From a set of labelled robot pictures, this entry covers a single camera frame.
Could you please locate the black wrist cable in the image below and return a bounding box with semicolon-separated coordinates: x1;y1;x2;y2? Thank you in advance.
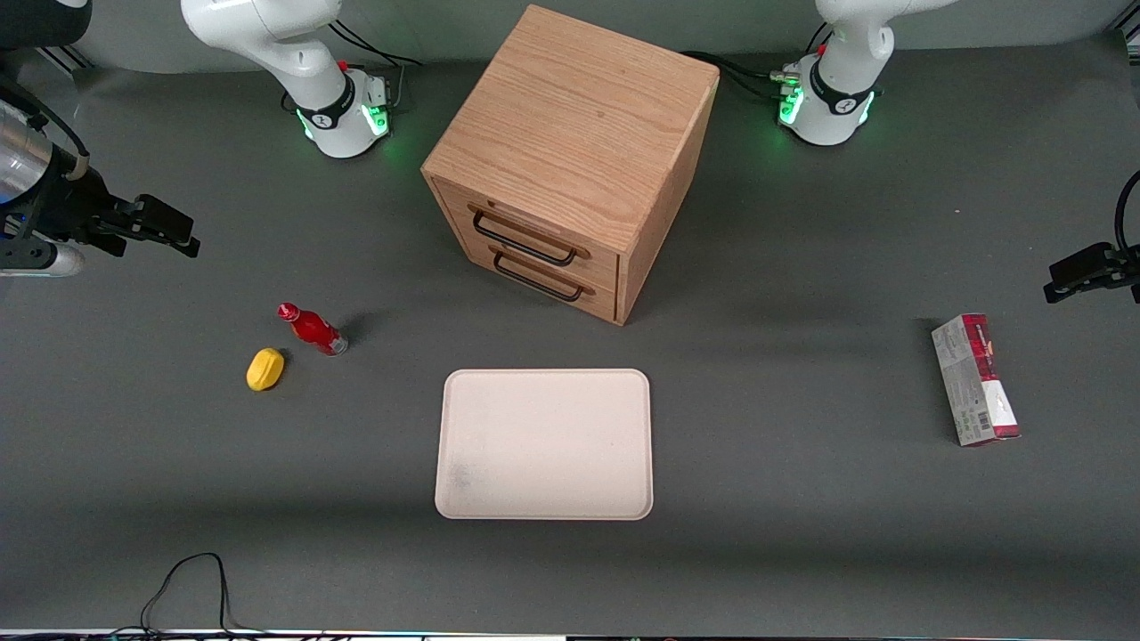
1113;168;1140;261
0;75;92;181

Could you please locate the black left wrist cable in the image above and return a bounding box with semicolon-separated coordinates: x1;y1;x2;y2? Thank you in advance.
1113;168;1140;261

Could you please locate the thin black looped cable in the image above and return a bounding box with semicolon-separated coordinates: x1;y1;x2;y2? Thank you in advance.
111;552;268;638

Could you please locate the red and grey carton box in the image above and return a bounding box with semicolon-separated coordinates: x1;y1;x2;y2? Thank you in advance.
931;312;1022;448

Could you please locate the black arm base cable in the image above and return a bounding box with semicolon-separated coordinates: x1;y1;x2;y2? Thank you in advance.
680;21;835;101
328;20;425;115

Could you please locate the wooden drawer with long handle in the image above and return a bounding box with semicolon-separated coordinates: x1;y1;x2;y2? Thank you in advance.
432;176;623;288

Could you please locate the black right arm base cable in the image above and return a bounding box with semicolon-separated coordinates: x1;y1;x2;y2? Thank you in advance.
328;20;425;115

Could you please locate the beige plastic tray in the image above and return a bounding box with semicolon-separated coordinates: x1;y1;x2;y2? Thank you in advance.
434;368;655;522

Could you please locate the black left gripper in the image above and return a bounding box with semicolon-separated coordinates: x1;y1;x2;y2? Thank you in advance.
1043;242;1140;305

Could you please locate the wooden drawer cabinet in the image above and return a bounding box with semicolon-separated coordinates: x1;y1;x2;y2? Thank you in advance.
420;4;721;328

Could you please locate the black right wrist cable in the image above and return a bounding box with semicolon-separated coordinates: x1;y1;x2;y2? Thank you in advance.
0;75;92;181

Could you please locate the black left arm base cable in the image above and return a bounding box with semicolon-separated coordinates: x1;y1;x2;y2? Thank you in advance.
680;21;835;101

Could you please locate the yellow toy lemon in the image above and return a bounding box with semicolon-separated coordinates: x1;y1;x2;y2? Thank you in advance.
246;347;287;393

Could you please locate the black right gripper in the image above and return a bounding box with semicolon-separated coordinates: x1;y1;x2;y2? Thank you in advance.
0;162;202;268

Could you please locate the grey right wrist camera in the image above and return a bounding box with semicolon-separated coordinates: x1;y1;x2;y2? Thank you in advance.
0;241;86;278

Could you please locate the wooden drawer with short handle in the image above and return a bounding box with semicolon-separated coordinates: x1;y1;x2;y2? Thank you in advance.
461;242;621;324

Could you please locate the red coke bottle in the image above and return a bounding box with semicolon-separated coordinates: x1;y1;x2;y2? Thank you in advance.
277;302;350;358

